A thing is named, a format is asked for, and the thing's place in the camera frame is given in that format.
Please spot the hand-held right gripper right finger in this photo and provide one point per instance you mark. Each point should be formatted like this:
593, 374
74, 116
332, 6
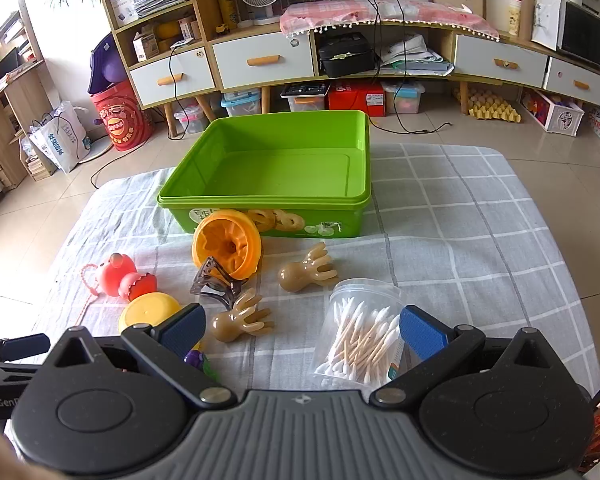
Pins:
422, 332

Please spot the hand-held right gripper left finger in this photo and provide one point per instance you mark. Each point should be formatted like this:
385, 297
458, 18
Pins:
182, 327

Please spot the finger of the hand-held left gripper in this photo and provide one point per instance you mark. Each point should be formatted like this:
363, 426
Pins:
25, 347

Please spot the purple grape toy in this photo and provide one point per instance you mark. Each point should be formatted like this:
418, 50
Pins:
200, 360

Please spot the tan octopus-shaped massager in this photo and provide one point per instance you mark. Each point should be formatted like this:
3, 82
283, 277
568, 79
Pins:
230, 325
300, 272

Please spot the brown tortoiseshell hair claw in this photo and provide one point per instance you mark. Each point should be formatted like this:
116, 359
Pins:
215, 287

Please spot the clear cotton swab jar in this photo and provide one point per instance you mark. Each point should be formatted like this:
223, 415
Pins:
355, 340

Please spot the pink and red toy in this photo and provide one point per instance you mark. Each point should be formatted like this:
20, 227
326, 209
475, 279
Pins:
115, 275

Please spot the orange ribbed plastic cup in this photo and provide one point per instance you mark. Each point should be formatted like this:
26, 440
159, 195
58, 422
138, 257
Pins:
225, 242

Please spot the green plastic box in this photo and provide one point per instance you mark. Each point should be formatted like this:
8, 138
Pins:
270, 170

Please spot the grey checked blanket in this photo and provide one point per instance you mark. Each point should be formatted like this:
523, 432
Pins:
455, 240

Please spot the small clear storage box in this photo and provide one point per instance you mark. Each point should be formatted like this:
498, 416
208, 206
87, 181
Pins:
192, 121

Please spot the white shopping bag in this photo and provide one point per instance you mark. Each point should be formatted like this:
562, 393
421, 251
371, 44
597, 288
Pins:
60, 137

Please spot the red printed bucket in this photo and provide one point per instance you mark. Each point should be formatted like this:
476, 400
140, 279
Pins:
122, 117

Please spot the clear storage box blue lid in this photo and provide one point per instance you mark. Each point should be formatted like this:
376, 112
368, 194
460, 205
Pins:
240, 104

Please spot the yellow egg tray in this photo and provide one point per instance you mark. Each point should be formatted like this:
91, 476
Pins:
495, 112

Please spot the clear storage box pink contents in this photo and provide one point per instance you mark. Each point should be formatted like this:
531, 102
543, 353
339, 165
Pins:
405, 99

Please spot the wooden shelf desk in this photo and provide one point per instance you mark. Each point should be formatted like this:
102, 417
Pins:
10, 110

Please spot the red cardboard box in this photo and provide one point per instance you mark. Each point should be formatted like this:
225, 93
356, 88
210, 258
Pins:
355, 100

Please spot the white drawer with keyhole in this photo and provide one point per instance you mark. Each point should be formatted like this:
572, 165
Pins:
175, 75

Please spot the white openwork crate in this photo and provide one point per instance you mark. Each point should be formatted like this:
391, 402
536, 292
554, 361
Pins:
555, 112

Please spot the clear storage box black lid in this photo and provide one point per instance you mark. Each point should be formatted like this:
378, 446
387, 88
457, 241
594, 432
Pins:
305, 97

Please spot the pile of folded papers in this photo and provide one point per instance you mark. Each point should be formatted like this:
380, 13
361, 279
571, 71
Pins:
415, 57

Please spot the wide white drawer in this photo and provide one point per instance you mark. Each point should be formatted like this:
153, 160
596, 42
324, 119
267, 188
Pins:
262, 62

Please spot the small cardboard box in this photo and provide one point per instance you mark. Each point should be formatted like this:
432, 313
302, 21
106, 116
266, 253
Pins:
145, 46

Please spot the black bag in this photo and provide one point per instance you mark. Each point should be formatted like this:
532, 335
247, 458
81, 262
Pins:
347, 55

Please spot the small white drawer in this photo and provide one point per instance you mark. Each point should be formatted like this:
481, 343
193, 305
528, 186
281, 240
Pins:
575, 82

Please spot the pink fringed cloth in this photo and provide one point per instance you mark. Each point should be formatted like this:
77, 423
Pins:
420, 12

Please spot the yellow can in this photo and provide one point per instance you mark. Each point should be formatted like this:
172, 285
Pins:
228, 10

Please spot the white carton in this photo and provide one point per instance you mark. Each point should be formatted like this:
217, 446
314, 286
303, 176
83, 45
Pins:
125, 6

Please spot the black microwave oven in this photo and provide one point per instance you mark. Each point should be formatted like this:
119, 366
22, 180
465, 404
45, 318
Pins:
587, 35

